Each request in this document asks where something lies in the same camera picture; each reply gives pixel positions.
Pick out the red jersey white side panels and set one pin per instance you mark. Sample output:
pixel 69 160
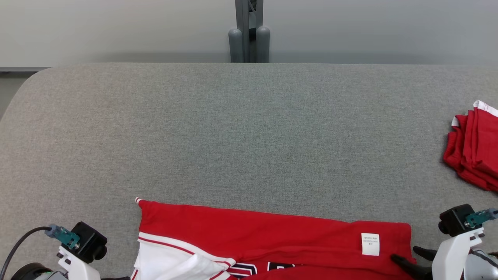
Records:
pixel 253 237

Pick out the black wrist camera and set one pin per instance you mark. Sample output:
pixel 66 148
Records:
pixel 89 241
pixel 453 219

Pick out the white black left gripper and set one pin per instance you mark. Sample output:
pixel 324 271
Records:
pixel 78 268

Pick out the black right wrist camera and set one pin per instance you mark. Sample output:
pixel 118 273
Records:
pixel 453 219

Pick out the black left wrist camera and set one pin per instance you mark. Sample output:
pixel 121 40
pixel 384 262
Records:
pixel 89 241

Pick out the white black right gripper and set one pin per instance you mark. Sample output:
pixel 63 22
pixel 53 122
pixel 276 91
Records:
pixel 451 256

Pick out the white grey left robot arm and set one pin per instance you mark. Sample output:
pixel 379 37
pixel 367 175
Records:
pixel 31 272

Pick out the grey partition post with feet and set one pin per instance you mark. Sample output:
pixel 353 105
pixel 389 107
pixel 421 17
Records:
pixel 243 23

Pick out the red basketball shorts number print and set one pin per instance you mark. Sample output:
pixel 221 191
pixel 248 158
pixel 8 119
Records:
pixel 478 155

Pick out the grey wall base rail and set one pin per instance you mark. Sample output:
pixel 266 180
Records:
pixel 23 69

